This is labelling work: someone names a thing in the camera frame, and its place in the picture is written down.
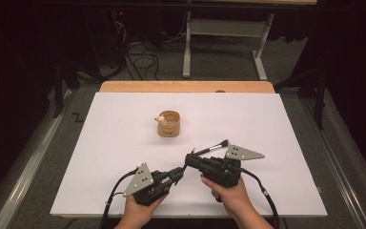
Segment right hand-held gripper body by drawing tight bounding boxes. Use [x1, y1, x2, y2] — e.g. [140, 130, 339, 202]
[198, 144, 266, 189]

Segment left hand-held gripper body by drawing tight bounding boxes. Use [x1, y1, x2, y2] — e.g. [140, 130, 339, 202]
[122, 161, 176, 207]

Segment black makeup brush silver ferrule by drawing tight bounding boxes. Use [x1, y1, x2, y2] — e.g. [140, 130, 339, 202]
[193, 138, 230, 156]

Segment small wooden cup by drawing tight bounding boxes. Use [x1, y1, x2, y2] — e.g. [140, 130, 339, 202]
[154, 110, 181, 138]

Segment person's left hand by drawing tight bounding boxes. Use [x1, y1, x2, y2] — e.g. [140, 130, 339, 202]
[122, 194, 170, 221]

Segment person's right hand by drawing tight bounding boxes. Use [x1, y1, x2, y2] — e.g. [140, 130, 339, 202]
[200, 174, 255, 221]

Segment white table mat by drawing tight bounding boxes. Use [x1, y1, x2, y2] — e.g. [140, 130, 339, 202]
[50, 92, 328, 218]

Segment wooden board strip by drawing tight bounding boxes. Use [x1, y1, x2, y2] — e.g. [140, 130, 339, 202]
[99, 80, 275, 94]

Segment black metal stand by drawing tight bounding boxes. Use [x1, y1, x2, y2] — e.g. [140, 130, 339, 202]
[274, 68, 328, 131]
[51, 58, 80, 119]

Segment dark device with red light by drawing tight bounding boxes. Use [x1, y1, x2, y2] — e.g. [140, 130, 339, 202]
[108, 8, 132, 65]

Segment dark curtain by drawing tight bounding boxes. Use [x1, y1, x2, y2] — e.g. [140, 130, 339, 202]
[0, 0, 58, 204]
[298, 0, 366, 179]

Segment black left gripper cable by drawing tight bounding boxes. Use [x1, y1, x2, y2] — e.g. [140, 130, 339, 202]
[99, 167, 140, 229]

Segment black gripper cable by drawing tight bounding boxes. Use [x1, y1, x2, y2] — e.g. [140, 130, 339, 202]
[239, 168, 282, 229]
[99, 167, 140, 229]

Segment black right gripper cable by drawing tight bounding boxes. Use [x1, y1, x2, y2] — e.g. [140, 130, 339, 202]
[239, 168, 282, 229]

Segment tangle of black floor cables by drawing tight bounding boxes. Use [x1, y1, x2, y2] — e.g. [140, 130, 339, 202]
[109, 18, 189, 82]

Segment white metal desk frame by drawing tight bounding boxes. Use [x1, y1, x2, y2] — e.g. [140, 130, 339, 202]
[182, 0, 318, 81]

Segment silver floor rail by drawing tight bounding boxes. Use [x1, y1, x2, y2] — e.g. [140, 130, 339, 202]
[299, 96, 366, 229]
[0, 90, 77, 229]

